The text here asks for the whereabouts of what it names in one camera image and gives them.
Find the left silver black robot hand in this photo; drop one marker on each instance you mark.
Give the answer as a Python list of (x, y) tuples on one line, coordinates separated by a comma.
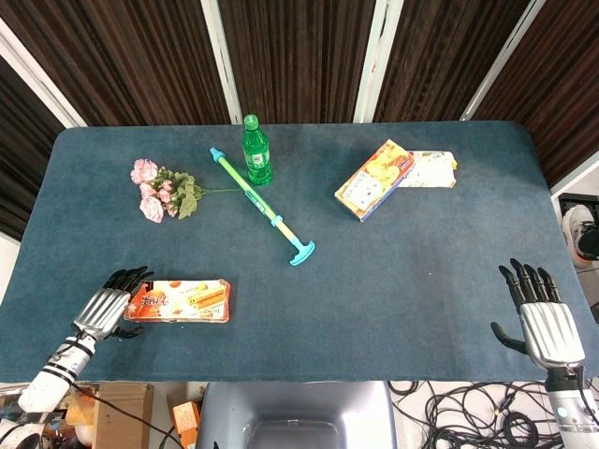
[(100, 306)]

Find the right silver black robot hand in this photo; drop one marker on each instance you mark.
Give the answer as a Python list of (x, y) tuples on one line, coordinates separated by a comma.
[(550, 327)]

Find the orange egg roll box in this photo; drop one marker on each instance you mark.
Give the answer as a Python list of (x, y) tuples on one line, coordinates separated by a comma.
[(180, 301)]

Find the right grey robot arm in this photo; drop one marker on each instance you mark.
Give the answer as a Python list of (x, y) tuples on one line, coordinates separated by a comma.
[(573, 411)]

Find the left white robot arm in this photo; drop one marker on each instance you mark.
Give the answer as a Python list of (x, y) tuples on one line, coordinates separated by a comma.
[(54, 376)]

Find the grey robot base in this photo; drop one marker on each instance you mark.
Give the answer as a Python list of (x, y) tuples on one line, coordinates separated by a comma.
[(295, 407)]

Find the orange wooden block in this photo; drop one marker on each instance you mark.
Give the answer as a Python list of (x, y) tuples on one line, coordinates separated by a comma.
[(186, 418)]

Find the white paper food package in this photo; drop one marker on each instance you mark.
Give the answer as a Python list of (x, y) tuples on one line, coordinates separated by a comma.
[(433, 170)]

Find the blue yellow biscuit box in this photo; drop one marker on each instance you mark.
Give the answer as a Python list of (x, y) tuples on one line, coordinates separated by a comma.
[(374, 182)]

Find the white black sneaker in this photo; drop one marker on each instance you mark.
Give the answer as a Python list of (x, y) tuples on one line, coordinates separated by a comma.
[(578, 229)]

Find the pink artificial flower bouquet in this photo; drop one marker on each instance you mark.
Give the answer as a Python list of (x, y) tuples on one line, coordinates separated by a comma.
[(161, 189)]

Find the white shelf unit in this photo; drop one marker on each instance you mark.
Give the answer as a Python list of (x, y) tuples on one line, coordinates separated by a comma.
[(561, 189)]

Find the teal yellow toy water pump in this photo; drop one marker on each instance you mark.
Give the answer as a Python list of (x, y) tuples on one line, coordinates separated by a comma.
[(255, 198)]

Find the green plastic soda bottle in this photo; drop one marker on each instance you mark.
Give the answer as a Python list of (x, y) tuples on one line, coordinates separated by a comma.
[(256, 156)]

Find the dark teal table cloth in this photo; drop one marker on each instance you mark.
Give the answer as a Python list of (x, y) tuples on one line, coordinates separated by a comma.
[(327, 304)]

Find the white partition frame post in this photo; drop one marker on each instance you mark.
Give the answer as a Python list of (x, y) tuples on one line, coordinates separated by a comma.
[(42, 77), (501, 65), (223, 65), (376, 65)]

